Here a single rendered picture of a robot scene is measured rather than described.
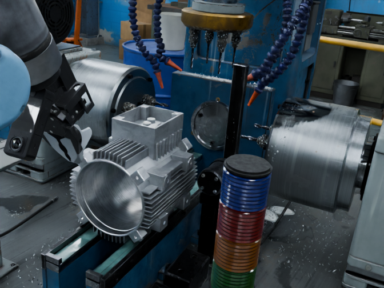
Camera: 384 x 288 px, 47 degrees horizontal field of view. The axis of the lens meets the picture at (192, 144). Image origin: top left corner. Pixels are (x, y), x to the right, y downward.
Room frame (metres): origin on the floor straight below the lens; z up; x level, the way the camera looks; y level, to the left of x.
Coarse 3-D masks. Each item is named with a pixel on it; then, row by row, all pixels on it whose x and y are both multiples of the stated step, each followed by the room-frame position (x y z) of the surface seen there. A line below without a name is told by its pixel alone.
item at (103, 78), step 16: (80, 64) 1.23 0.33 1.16; (96, 64) 1.22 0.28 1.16; (112, 64) 1.22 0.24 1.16; (80, 80) 1.17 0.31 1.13; (96, 80) 1.16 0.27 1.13; (112, 80) 1.14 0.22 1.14; (128, 80) 1.17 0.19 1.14; (144, 80) 1.24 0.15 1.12; (96, 96) 1.12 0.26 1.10; (112, 96) 1.11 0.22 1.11; (128, 96) 1.17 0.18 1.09; (144, 96) 1.24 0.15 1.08; (96, 112) 1.11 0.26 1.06; (112, 112) 1.10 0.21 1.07; (80, 128) 1.14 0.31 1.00; (96, 128) 1.11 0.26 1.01; (96, 144) 1.15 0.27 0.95
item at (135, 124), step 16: (128, 112) 0.88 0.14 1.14; (144, 112) 0.92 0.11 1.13; (160, 112) 0.92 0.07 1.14; (176, 112) 0.90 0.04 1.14; (112, 128) 0.83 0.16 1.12; (128, 128) 0.82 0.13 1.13; (144, 128) 0.80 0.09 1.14; (160, 128) 0.81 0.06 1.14; (176, 128) 0.87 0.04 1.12; (144, 144) 0.80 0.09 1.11; (160, 144) 0.81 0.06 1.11; (176, 144) 0.88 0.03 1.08
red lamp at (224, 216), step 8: (224, 208) 0.49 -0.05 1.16; (264, 208) 0.49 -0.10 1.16; (224, 216) 0.48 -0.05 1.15; (232, 216) 0.48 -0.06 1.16; (240, 216) 0.47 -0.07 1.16; (248, 216) 0.47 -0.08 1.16; (256, 216) 0.48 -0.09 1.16; (264, 216) 0.49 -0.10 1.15; (224, 224) 0.48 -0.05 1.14; (232, 224) 0.48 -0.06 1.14; (240, 224) 0.47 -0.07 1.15; (248, 224) 0.47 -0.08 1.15; (256, 224) 0.48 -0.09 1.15; (224, 232) 0.48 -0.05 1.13; (232, 232) 0.48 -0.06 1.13; (240, 232) 0.47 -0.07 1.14; (248, 232) 0.47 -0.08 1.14; (256, 232) 0.48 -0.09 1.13; (232, 240) 0.47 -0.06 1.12; (240, 240) 0.47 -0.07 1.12; (248, 240) 0.47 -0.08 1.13; (256, 240) 0.48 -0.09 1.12
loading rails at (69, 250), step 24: (192, 192) 0.98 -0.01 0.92; (192, 216) 0.93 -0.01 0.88; (72, 240) 0.74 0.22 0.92; (96, 240) 0.76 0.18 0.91; (144, 240) 0.74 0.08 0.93; (168, 240) 0.82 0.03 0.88; (192, 240) 0.93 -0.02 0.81; (48, 264) 0.67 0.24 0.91; (72, 264) 0.69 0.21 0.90; (96, 264) 0.76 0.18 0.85; (120, 264) 0.66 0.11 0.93; (144, 264) 0.73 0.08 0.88; (168, 264) 0.80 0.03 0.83
